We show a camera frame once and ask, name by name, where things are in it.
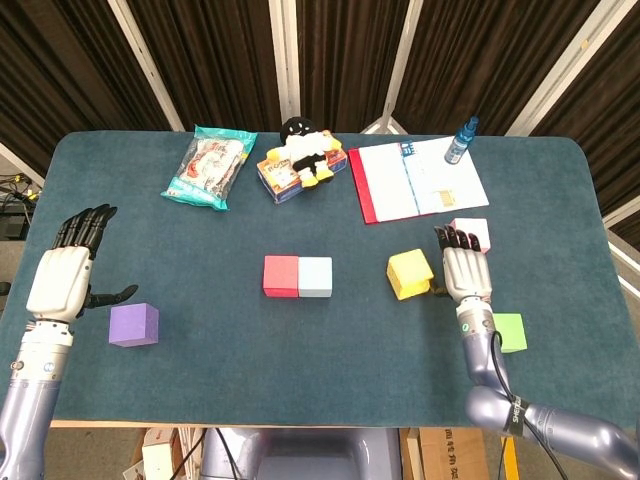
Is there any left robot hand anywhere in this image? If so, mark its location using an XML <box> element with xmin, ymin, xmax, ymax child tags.
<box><xmin>25</xmin><ymin>203</ymin><xmax>139</xmax><ymax>324</ymax></box>

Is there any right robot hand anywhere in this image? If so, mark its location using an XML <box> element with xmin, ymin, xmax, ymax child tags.
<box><xmin>425</xmin><ymin>224</ymin><xmax>494</xmax><ymax>304</ymax></box>

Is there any pink foam cube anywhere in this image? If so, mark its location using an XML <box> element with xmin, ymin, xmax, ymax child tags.
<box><xmin>448</xmin><ymin>217</ymin><xmax>492</xmax><ymax>256</ymax></box>

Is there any yellow foam cube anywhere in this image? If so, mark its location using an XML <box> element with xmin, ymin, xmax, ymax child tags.
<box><xmin>385</xmin><ymin>248</ymin><xmax>435</xmax><ymax>302</ymax></box>

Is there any light blue foam cube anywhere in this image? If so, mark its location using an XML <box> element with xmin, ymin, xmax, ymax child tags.
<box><xmin>297</xmin><ymin>256</ymin><xmax>334</xmax><ymax>299</ymax></box>

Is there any red foam cube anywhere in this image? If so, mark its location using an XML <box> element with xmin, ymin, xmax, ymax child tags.
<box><xmin>262</xmin><ymin>255</ymin><xmax>301</xmax><ymax>299</ymax></box>

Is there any black floor equipment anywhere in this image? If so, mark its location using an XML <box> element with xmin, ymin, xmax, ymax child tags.
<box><xmin>0</xmin><ymin>172</ymin><xmax>41</xmax><ymax>241</ymax></box>

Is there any green foam cube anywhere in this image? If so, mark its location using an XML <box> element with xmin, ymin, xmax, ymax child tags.
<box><xmin>492</xmin><ymin>313</ymin><xmax>528</xmax><ymax>354</ymax></box>

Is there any purple foam cube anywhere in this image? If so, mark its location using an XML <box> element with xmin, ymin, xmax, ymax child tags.
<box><xmin>108</xmin><ymin>302</ymin><xmax>160</xmax><ymax>348</ymax></box>

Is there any open red folder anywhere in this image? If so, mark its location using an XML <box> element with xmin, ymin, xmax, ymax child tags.
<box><xmin>347</xmin><ymin>135</ymin><xmax>490</xmax><ymax>225</ymax></box>

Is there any blue spray bottle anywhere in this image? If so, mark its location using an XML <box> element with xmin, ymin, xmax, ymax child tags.
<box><xmin>444</xmin><ymin>116</ymin><xmax>481</xmax><ymax>165</ymax></box>

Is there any teal felt table mat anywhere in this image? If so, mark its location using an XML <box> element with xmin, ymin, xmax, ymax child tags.
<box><xmin>2</xmin><ymin>130</ymin><xmax>640</xmax><ymax>430</ymax></box>

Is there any teal snack bag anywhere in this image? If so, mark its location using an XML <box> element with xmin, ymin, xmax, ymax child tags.
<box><xmin>160</xmin><ymin>124</ymin><xmax>259</xmax><ymax>212</ymax></box>

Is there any brown cardboard box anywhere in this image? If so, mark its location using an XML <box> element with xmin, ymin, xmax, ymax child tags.
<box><xmin>417</xmin><ymin>427</ymin><xmax>506</xmax><ymax>480</ymax></box>

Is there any penguin plush toy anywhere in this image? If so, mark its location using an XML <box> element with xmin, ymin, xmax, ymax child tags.
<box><xmin>265</xmin><ymin>117</ymin><xmax>343</xmax><ymax>190</ymax></box>

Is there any white carton box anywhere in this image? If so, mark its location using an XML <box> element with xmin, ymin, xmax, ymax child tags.
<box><xmin>141</xmin><ymin>428</ymin><xmax>182</xmax><ymax>480</ymax></box>

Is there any blue cardboard box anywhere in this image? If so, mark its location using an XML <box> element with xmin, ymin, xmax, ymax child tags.
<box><xmin>256</xmin><ymin>129</ymin><xmax>349</xmax><ymax>205</ymax></box>

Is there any lavender robot torso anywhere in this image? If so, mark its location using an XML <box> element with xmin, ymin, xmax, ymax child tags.
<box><xmin>199</xmin><ymin>427</ymin><xmax>404</xmax><ymax>480</ymax></box>

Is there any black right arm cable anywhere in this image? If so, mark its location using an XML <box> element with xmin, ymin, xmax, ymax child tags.
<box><xmin>487</xmin><ymin>329</ymin><xmax>571</xmax><ymax>480</ymax></box>

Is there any white frame post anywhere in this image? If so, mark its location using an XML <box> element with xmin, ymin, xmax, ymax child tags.
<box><xmin>107</xmin><ymin>0</ymin><xmax>186</xmax><ymax>132</ymax></box>
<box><xmin>504</xmin><ymin>0</ymin><xmax>619</xmax><ymax>137</ymax></box>
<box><xmin>268</xmin><ymin>0</ymin><xmax>301</xmax><ymax>121</ymax></box>
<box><xmin>0</xmin><ymin>141</ymin><xmax>47</xmax><ymax>187</ymax></box>
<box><xmin>359</xmin><ymin>0</ymin><xmax>426</xmax><ymax>135</ymax></box>

